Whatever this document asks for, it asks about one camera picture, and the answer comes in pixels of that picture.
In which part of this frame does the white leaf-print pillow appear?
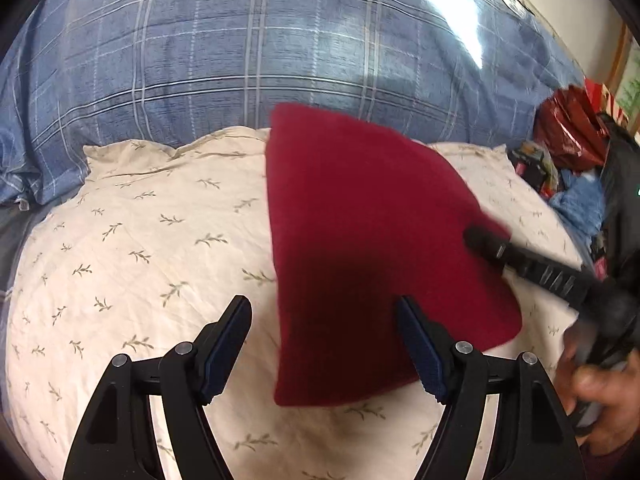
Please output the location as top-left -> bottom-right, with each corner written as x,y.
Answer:
5,126 -> 608,480

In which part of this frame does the red white striped box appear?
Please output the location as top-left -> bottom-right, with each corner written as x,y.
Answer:
584,77 -> 632,127

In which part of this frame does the grey bed sheet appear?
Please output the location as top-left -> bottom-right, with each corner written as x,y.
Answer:
0,200 -> 48,303

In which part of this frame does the dark red knit garment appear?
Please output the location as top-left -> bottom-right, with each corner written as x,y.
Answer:
263,101 -> 523,407

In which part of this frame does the wooden framed board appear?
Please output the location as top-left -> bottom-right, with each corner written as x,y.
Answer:
609,24 -> 640,128

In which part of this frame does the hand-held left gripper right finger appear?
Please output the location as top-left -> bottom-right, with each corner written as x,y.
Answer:
395,295 -> 587,480

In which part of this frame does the colourful printed packet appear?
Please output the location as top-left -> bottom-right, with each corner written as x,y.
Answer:
507,140 -> 562,197

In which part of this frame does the person's right hand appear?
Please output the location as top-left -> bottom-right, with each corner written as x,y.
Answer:
552,331 -> 640,451

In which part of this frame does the red plastic bag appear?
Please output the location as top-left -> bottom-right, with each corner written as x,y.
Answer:
532,85 -> 608,176

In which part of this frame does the light blue cloth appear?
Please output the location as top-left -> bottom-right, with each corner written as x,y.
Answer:
547,167 -> 608,247

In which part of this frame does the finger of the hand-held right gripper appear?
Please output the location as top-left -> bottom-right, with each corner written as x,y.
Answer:
464,224 -> 597,312

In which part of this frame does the blue plaid duvet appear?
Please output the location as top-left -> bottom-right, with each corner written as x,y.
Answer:
0,0 -> 588,206

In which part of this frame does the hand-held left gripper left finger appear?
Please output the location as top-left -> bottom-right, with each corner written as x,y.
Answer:
62,295 -> 253,480

